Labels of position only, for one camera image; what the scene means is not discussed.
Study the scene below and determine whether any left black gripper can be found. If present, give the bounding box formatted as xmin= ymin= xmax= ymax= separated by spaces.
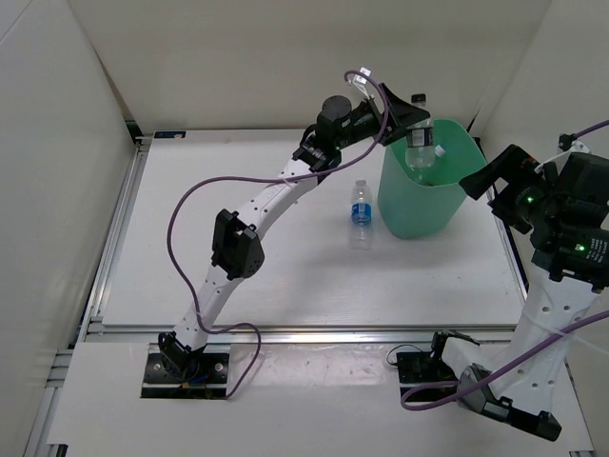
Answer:
xmin=335 ymin=83 xmax=429 ymax=150

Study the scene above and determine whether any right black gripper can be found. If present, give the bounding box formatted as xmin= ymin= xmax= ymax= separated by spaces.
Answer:
xmin=459 ymin=145 xmax=561 ymax=234

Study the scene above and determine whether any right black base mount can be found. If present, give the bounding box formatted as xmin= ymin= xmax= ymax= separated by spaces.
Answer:
xmin=385 ymin=330 xmax=480 ymax=403

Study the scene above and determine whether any black-label clear plastic bottle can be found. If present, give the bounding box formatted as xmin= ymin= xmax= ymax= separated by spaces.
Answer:
xmin=405 ymin=115 xmax=436 ymax=171

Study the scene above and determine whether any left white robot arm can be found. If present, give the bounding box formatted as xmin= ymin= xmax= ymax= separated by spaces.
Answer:
xmin=158 ymin=85 xmax=430 ymax=382

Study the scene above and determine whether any green plastic bin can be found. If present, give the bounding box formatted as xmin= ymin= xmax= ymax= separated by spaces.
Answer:
xmin=377 ymin=119 xmax=486 ymax=239

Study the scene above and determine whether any white zip tie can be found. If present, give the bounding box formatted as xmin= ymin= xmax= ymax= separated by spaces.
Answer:
xmin=522 ymin=309 xmax=589 ymax=346

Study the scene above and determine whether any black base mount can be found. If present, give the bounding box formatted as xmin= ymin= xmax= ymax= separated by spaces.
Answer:
xmin=385 ymin=330 xmax=480 ymax=403
xmin=140 ymin=346 xmax=230 ymax=400

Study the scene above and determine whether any blue sticker label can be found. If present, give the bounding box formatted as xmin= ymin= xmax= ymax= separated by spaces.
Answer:
xmin=153 ymin=130 xmax=187 ymax=139

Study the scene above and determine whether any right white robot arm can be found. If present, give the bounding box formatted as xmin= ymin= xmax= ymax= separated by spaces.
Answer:
xmin=427 ymin=145 xmax=608 ymax=441

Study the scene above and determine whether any blue-label clear plastic bottle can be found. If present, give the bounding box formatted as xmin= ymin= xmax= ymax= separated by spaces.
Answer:
xmin=350 ymin=179 xmax=372 ymax=249

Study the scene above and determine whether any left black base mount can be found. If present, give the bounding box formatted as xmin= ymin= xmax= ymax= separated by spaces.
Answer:
xmin=140 ymin=346 xmax=230 ymax=400

